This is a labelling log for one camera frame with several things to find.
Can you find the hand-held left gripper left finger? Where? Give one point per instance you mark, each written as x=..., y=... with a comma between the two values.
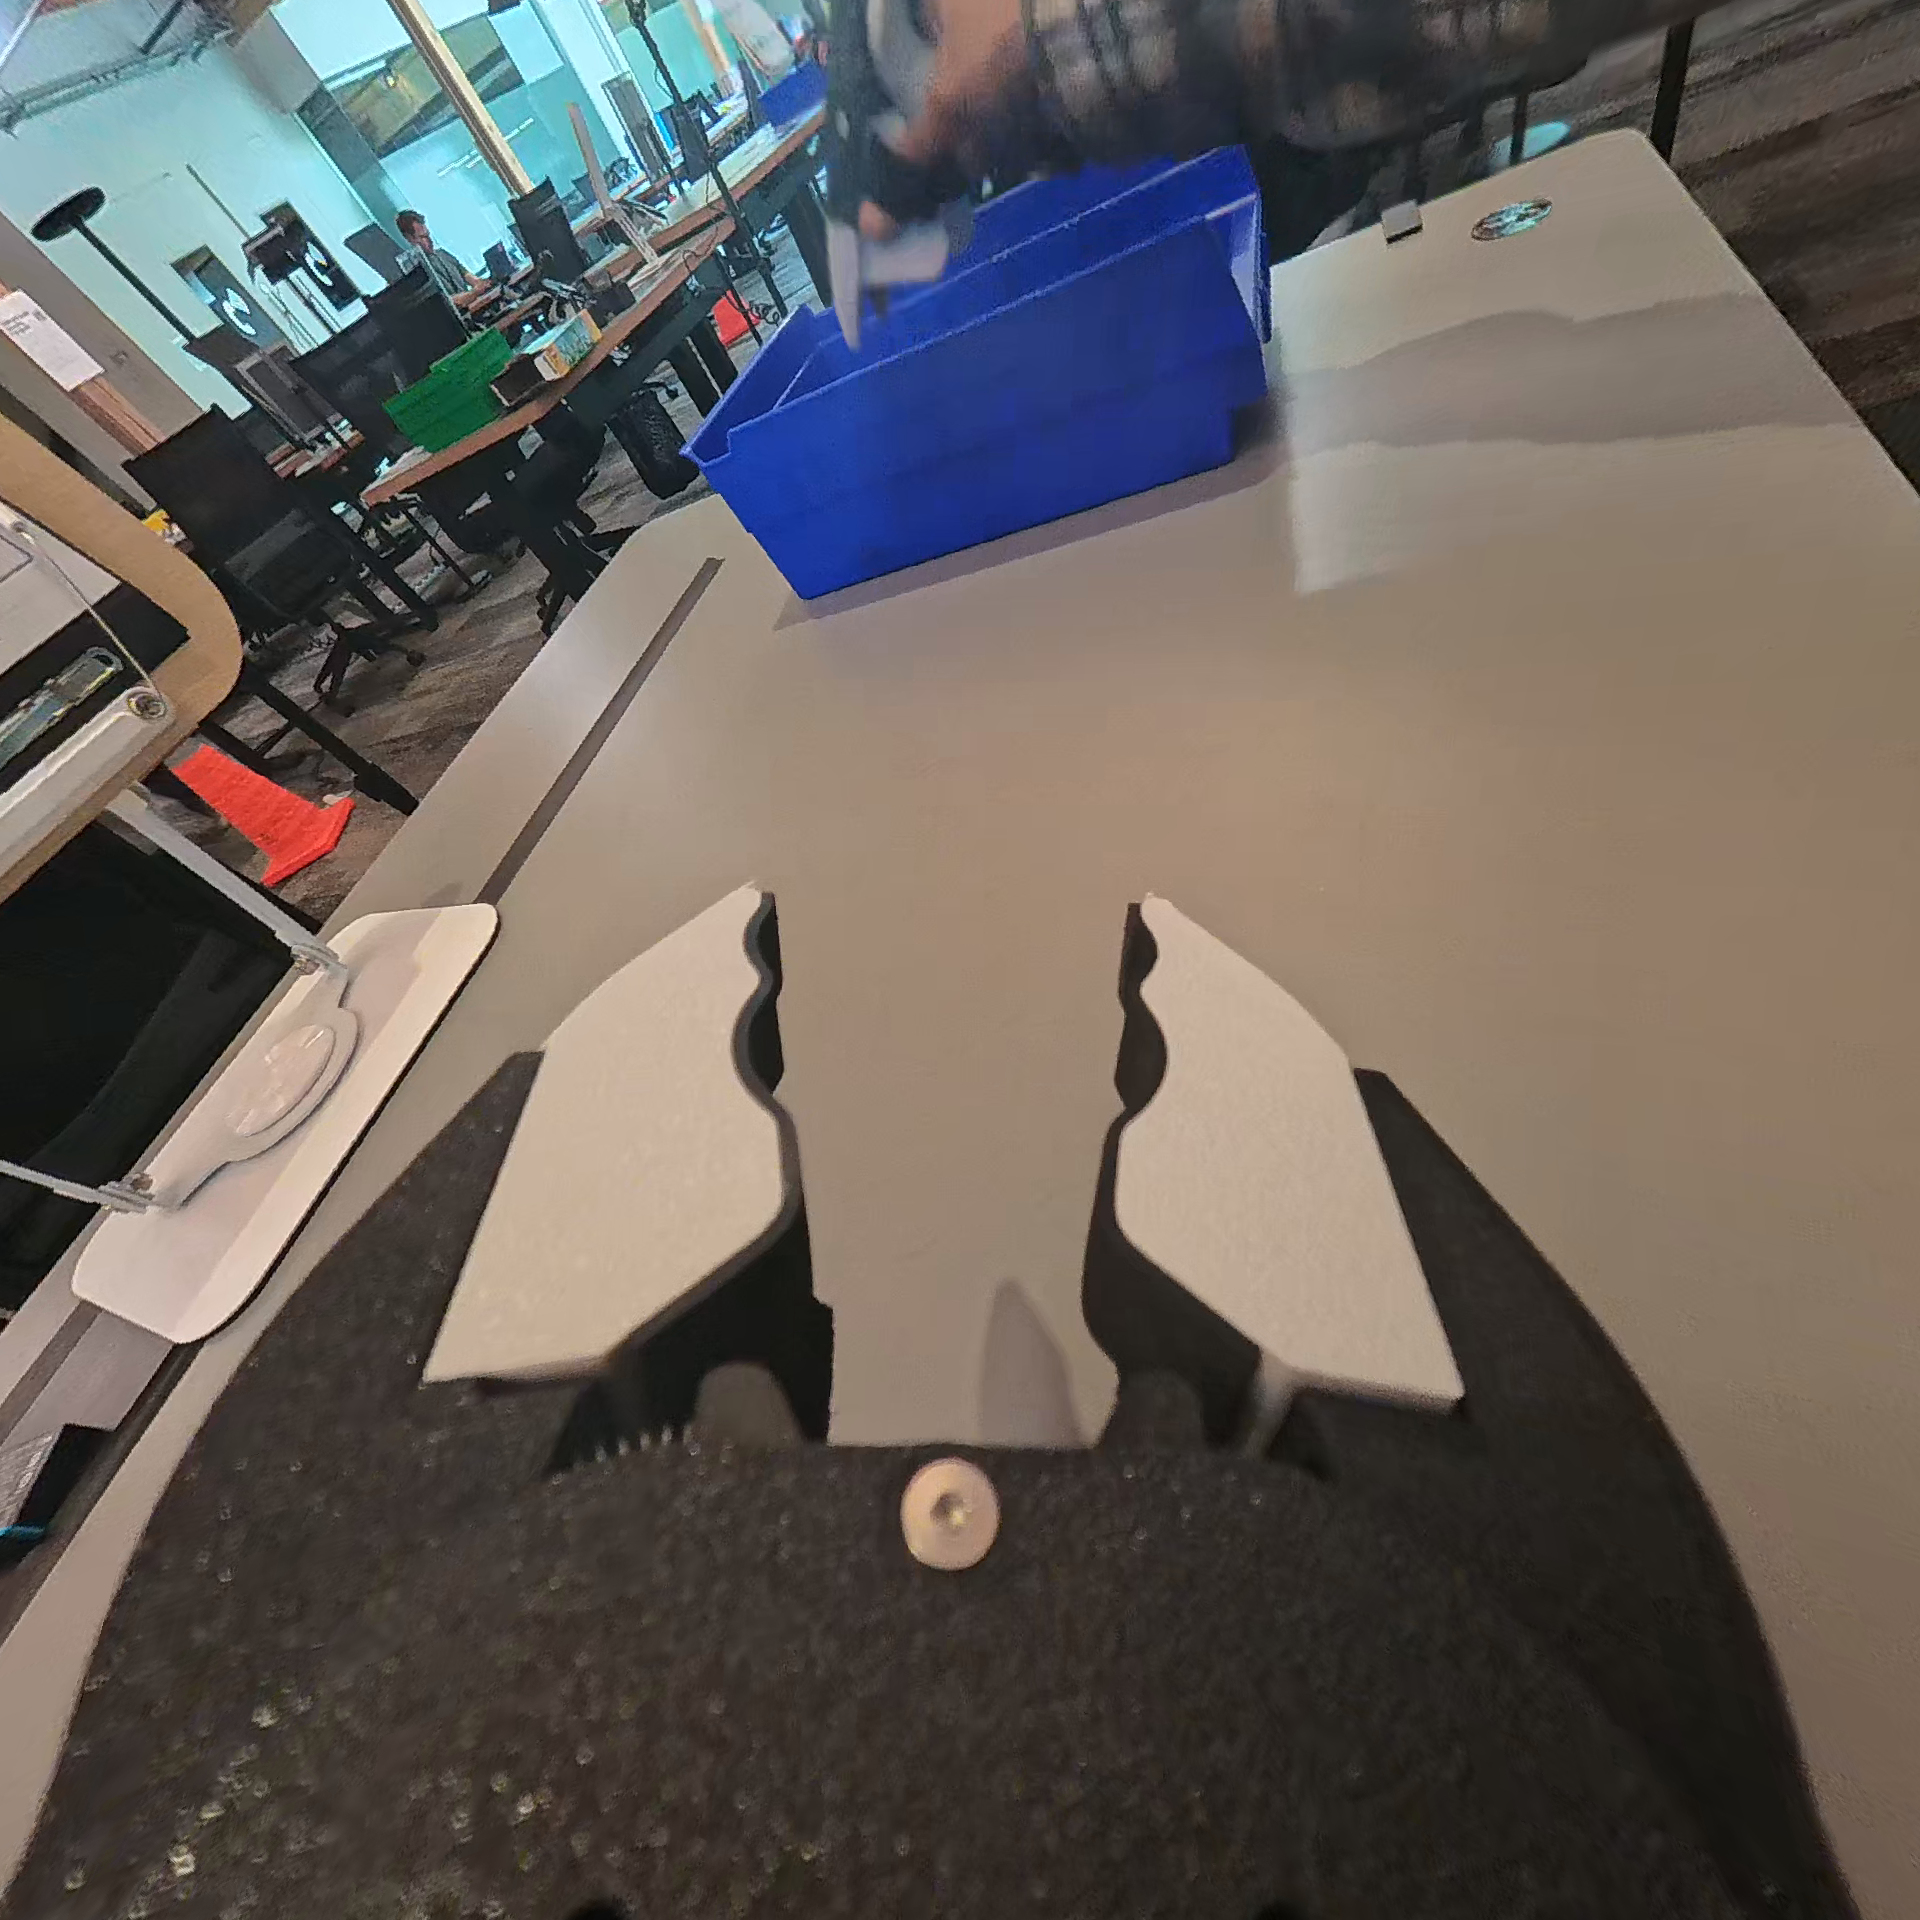
x=628, y=1185

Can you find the blue plastic bin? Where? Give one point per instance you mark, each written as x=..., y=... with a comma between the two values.
x=792, y=100
x=973, y=434

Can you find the round metal grommet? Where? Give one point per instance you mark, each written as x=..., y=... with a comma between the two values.
x=1512, y=220

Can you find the person's right hand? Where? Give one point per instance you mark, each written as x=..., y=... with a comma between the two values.
x=973, y=83

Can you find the small cardboard box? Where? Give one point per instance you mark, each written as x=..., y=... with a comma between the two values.
x=546, y=359

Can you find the long wooden desk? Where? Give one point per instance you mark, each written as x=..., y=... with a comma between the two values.
x=749, y=150
x=660, y=294

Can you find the silver light bar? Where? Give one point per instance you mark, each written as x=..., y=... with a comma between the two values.
x=60, y=705

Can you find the orange traffic cone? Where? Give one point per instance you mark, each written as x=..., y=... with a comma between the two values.
x=271, y=818

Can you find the black office chair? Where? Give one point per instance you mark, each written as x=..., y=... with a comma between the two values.
x=253, y=511
x=556, y=511

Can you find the black floor lamp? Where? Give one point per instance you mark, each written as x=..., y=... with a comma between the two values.
x=66, y=211

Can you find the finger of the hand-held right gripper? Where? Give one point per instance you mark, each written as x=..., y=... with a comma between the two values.
x=851, y=284
x=908, y=258

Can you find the small grey clip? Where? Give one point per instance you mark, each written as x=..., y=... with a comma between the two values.
x=1402, y=223

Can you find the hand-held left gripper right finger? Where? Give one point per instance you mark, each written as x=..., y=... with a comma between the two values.
x=1276, y=1200

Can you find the small black battery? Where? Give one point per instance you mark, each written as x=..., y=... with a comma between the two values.
x=28, y=1484

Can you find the person's right forearm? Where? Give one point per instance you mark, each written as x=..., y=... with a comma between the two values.
x=1276, y=59

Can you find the stack of green bins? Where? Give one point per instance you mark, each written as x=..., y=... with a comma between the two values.
x=450, y=388

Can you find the red traffic cone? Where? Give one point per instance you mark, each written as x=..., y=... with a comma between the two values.
x=740, y=318

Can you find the white tablet stand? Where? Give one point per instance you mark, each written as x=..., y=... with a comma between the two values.
x=300, y=1142

